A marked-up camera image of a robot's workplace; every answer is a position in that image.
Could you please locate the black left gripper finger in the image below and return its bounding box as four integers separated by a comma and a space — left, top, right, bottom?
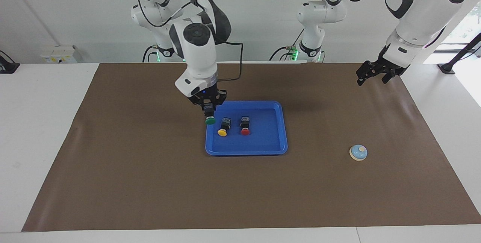
382, 68, 409, 84
357, 62, 379, 85

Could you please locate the yellow push button switch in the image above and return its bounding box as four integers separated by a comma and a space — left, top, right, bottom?
218, 117, 231, 137

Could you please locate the blue plastic tray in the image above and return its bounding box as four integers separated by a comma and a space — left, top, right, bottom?
205, 101, 288, 156

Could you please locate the light blue desk bell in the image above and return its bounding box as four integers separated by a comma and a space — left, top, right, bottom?
349, 144, 368, 161

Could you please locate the black angled stand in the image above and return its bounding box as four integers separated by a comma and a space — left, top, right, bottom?
438, 32, 481, 75

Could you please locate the brown table mat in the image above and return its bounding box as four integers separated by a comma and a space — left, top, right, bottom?
21, 62, 481, 232

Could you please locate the black stand foot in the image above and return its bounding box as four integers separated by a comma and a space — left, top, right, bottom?
0, 50, 20, 74

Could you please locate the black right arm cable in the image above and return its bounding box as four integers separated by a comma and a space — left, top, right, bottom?
120, 0, 244, 82

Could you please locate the black right base cable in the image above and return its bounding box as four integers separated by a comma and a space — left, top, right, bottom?
142, 45, 158, 63

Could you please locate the black base cable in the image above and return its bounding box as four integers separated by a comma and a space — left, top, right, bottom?
142, 45, 158, 63
269, 29, 305, 61

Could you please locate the black left base cable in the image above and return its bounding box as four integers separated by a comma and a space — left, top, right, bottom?
269, 29, 305, 61

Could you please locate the white wall socket box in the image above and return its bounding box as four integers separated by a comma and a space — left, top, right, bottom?
41, 46, 77, 64

